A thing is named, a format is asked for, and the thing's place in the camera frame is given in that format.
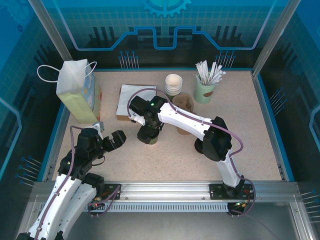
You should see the green paper coffee cup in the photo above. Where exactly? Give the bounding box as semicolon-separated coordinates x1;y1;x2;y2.
146;134;159;146

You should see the green paper gift bag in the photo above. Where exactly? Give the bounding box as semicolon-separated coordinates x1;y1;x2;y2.
36;58;103;125

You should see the white napkin stack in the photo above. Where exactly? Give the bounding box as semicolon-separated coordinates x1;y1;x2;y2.
116;84;158;118

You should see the stack of paper cups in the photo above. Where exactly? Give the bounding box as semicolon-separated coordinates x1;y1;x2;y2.
164;73;183;97

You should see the stack of cardboard cup carriers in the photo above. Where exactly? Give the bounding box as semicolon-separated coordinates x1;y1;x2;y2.
171;93;198;136

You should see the stack of black lids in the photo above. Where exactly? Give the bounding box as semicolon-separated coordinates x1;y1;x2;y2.
194;138;205;153

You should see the green stirrer holder cup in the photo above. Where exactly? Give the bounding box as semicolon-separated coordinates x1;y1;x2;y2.
194;74;215;104

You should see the blue printed backdrop panel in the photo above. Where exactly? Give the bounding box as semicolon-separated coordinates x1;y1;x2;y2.
28;0;293;70

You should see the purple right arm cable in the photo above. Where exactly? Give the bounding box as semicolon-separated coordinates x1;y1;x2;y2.
127;88;256;201

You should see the black left mount plate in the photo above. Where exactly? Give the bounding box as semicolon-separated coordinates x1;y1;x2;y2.
99;183;123;201

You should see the black mount plate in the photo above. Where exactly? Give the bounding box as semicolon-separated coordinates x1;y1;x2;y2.
208;183;256;200
99;183;123;201

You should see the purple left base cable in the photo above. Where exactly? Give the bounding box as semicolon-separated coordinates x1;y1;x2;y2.
87;186;123;218

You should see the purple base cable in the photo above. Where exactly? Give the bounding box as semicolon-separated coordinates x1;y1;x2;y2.
228;188;258;218
87;186;123;218

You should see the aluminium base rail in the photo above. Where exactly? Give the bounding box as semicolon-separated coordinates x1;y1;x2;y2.
32;180;298;201

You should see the grey slotted cable duct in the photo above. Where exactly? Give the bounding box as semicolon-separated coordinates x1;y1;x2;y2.
82;201;230;213

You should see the black right mount plate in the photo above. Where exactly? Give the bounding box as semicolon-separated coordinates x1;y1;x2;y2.
208;183;256;200

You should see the aluminium frame post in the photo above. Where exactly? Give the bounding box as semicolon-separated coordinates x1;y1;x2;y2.
251;0;301;78
27;0;73;68

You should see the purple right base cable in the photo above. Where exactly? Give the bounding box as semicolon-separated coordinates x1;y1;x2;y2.
228;188;258;218

